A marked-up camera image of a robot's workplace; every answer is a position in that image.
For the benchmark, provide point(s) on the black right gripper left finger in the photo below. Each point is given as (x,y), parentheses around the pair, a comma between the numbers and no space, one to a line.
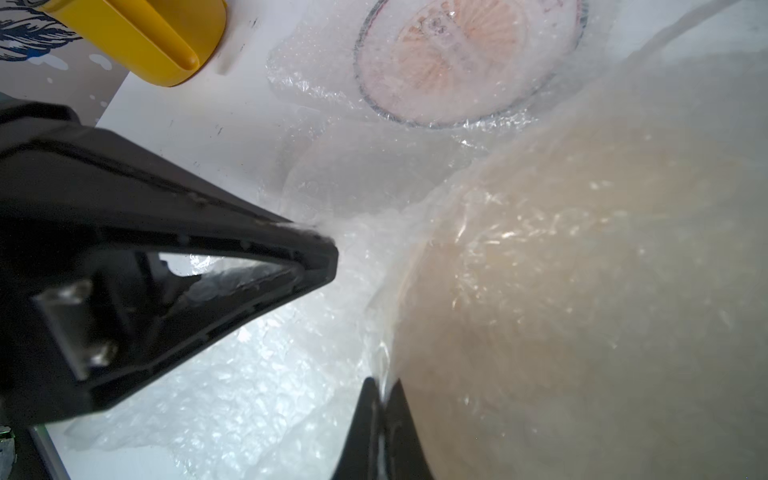
(359,458)

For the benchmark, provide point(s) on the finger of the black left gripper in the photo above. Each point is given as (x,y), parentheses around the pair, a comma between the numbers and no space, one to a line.
(117,265)

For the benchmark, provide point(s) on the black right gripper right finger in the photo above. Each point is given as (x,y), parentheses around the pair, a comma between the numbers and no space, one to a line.
(404,457)

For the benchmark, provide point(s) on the cream plate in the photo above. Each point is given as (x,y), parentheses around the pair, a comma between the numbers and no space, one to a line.
(593,305)

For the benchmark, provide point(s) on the patterned plate in bubble wrap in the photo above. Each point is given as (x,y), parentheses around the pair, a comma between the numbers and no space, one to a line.
(434,64)

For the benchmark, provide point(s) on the yellow pot with black lid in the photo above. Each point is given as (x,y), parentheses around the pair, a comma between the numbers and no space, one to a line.
(164,43)

